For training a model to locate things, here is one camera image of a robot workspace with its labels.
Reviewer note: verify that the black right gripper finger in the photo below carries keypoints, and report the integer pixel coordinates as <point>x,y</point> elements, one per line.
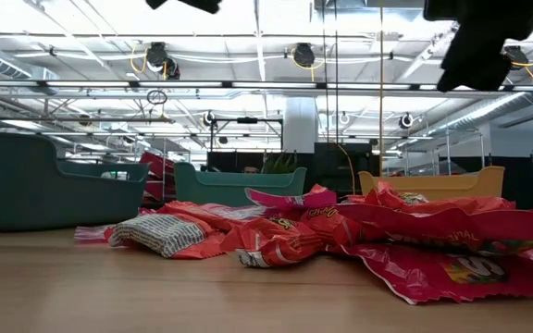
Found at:
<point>484,60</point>

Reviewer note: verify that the yellow plastic bin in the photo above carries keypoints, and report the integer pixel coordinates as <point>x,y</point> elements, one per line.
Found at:
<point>456,185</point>

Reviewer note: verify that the teal plastic bin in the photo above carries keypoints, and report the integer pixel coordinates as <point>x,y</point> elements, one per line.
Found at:
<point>229,189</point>

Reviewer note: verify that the orange Reese's candy pack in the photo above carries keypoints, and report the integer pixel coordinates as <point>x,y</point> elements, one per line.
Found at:
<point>276,240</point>
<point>160,233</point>
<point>192,212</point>
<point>322,222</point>

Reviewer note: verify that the dark blue plastic bin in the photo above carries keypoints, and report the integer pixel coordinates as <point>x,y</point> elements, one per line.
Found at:
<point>26,194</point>

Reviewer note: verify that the red Skittles candy pack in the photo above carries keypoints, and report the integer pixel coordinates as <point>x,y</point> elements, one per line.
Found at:
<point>456,205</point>
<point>433,226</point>
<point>410,273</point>

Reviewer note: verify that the long ceiling light bar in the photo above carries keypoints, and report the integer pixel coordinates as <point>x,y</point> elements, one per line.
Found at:
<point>271,85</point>

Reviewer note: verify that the small black ceiling reel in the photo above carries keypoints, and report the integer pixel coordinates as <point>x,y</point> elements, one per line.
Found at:
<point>208,119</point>

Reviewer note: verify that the white square column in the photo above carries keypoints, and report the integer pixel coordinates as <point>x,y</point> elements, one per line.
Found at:
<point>300,125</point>

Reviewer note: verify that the stack of red storage bins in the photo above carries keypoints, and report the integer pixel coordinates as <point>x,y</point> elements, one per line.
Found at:
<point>157,164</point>

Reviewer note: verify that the person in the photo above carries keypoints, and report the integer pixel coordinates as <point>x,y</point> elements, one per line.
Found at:
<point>251,169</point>

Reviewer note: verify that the small pineapple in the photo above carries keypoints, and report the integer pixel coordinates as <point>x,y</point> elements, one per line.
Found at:
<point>278,166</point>

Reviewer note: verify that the black gantry frame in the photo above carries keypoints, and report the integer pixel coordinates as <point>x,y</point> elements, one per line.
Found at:
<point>247,120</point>

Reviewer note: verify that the black partition wall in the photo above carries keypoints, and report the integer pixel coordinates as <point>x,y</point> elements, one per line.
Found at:
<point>331,162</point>

